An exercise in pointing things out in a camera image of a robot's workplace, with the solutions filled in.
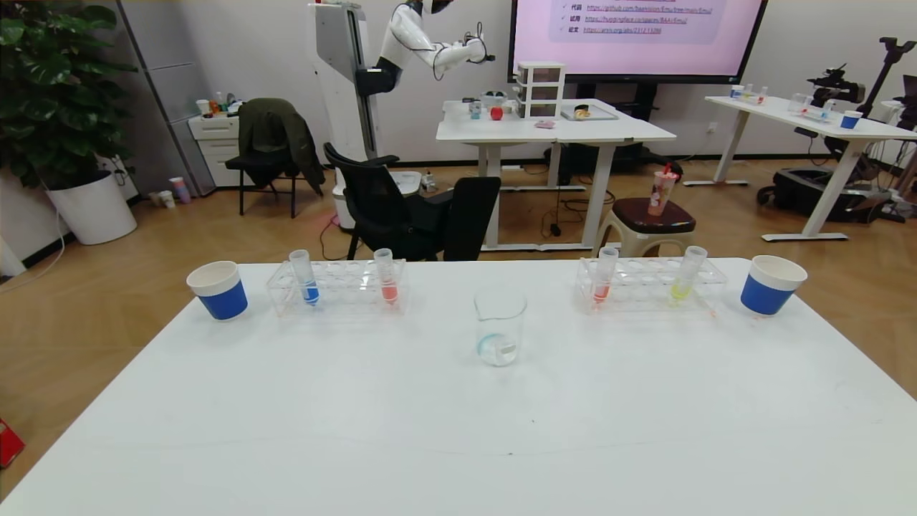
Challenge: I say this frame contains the red pigment test tube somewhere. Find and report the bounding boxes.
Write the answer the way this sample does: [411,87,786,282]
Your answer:
[592,247,619,305]
[373,248,399,305]

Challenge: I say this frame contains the blue pigment test tube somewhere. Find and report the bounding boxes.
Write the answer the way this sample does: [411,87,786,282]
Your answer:
[289,249,320,307]

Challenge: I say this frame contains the clear glass beaker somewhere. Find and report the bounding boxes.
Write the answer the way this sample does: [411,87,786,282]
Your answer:
[473,287,528,367]

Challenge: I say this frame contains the clear acrylic test tube rack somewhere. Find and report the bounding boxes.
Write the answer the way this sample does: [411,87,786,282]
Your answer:
[266,259,407,318]
[575,257,729,315]

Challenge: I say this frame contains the yellow pigment test tube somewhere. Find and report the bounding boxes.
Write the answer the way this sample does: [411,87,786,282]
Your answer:
[671,246,709,303]

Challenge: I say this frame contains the black office chair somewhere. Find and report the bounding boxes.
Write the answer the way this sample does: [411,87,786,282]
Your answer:
[322,142,502,262]

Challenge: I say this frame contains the white double desk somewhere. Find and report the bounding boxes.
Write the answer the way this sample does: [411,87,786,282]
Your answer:
[436,98,677,252]

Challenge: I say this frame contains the white drawer organizer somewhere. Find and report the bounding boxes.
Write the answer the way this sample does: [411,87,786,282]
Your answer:
[516,61,566,120]

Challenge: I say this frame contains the brown-top plastic stool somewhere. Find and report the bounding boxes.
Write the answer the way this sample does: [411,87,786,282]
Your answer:
[593,198,697,259]

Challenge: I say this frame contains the grey tray with food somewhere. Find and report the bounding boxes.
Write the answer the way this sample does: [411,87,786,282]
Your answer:
[560,104,619,121]

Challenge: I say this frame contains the pink drink cup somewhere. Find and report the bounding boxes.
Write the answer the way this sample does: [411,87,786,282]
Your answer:
[648,163,678,217]

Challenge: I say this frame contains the white humanoid robot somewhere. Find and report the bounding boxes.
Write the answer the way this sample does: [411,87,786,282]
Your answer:
[309,0,496,230]

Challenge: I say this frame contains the dark green jacket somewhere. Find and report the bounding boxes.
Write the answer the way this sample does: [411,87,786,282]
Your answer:
[238,98,325,196]

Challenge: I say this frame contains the black four-leg chair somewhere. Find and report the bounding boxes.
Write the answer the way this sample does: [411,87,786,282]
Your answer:
[225,154,302,219]

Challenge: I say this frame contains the blue white paper cup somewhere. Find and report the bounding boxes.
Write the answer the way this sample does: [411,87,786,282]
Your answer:
[186,261,249,321]
[740,255,808,317]

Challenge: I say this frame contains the white drawer cabinet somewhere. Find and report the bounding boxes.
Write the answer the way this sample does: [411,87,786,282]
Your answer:
[188,113,244,188]

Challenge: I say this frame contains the large black-framed display screen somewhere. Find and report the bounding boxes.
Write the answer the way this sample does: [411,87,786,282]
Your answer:
[508,0,769,85]

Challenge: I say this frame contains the white single desk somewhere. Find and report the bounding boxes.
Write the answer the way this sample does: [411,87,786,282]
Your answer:
[683,95,917,242]

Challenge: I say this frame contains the green plant in white pot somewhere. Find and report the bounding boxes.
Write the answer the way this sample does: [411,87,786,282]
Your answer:
[0,0,138,246]

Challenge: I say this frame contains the black tripod stand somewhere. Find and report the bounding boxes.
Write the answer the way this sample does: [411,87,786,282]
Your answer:
[860,37,917,119]

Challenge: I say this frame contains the red box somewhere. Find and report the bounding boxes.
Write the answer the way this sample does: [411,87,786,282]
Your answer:
[0,419,27,468]

